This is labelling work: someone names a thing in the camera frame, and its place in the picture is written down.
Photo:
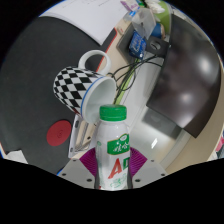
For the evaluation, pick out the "flat round red coaster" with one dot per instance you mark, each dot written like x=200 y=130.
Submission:
x=59 y=133

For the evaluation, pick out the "black desk mat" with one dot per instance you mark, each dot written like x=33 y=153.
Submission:
x=26 y=83

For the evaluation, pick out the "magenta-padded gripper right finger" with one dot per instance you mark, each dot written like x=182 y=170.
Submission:
x=150 y=171

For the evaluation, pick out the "clear plastic box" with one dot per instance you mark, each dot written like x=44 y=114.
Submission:
x=145 y=21

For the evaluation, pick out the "small blue device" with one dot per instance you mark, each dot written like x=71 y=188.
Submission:
x=137 y=45

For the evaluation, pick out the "black white checkered mug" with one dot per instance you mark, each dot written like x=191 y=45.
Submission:
x=71 y=86

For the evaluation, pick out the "white drink bottle green cap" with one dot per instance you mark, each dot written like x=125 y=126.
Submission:
x=112 y=146

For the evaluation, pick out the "white paper sheet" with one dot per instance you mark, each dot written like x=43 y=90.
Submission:
x=90 y=16

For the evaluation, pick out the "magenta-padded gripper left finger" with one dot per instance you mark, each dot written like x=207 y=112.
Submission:
x=76 y=171

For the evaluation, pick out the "white paper napkin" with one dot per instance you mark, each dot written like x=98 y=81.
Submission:
x=15 y=156

